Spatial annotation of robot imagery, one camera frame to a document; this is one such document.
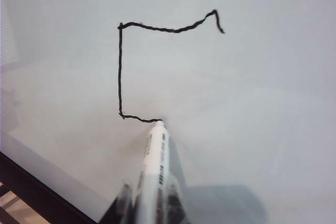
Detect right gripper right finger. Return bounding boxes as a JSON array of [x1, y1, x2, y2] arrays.
[[169, 178, 189, 224]]

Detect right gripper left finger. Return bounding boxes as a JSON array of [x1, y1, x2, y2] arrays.
[[99, 181, 141, 224]]

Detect white whiteboard marker pen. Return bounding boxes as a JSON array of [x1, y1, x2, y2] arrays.
[[136, 120, 174, 224]]

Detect white whiteboard with black frame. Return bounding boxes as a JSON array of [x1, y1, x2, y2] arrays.
[[0, 0, 336, 224]]

